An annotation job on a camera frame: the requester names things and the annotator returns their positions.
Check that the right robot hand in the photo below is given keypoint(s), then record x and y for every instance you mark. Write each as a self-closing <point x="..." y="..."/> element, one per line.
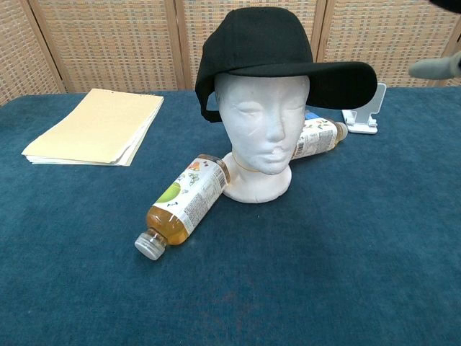
<point x="432" y="67"/>

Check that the black baseball cap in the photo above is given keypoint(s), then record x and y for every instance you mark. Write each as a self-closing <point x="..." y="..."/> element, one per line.
<point x="263" y="43"/>

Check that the white foam mannequin head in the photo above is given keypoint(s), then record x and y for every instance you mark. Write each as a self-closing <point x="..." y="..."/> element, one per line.
<point x="259" y="144"/>

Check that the juice bottle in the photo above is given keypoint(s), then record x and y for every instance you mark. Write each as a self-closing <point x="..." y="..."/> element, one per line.
<point x="187" y="194"/>

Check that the white phone stand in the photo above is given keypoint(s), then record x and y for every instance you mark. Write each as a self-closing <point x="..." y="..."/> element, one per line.
<point x="362" y="120"/>

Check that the small blue object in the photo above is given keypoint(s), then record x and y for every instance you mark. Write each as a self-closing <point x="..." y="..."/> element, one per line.
<point x="313" y="116"/>

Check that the tea bottle with paper label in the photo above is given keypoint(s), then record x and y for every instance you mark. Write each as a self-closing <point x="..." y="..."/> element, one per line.
<point x="318" y="138"/>

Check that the blue tablecloth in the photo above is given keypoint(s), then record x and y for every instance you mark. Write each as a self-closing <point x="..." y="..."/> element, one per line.
<point x="252" y="281"/>

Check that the woven folding screen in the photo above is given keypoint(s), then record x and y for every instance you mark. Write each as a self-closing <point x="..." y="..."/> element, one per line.
<point x="115" y="43"/>

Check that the stack of yellow paper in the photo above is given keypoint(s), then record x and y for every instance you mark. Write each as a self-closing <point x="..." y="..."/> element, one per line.
<point x="97" y="126"/>

